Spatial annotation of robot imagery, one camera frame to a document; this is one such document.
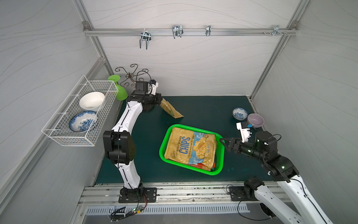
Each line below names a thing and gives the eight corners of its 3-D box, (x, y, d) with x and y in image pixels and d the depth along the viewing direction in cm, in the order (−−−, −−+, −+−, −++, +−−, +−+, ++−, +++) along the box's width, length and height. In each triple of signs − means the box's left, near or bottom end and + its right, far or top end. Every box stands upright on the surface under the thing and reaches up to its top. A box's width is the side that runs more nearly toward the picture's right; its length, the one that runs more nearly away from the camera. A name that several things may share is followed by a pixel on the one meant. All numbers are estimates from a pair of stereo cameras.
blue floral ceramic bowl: (233, 121, 108) (235, 117, 104) (230, 111, 115) (232, 107, 111) (246, 121, 108) (249, 117, 104) (243, 111, 115) (245, 107, 111)
